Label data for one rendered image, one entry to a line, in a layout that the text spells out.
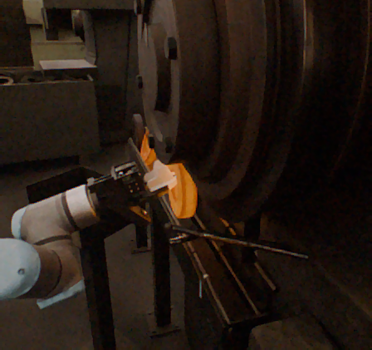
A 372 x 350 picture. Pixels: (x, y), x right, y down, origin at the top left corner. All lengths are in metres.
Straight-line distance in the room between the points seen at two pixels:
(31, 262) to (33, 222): 0.18
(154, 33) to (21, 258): 0.39
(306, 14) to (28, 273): 0.51
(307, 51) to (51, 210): 0.59
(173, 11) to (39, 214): 0.52
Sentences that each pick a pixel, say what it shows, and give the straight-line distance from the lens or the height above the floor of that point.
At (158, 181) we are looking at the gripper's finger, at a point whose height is 0.85.
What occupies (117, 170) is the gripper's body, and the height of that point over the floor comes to 0.87.
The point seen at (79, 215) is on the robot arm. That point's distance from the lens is 0.74.
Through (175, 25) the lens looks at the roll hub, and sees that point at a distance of 0.38.
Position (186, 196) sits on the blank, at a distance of 0.72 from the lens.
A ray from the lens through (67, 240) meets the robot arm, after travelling 0.76.
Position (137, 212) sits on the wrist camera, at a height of 0.77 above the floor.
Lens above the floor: 1.18
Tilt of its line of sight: 24 degrees down
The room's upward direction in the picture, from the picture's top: straight up
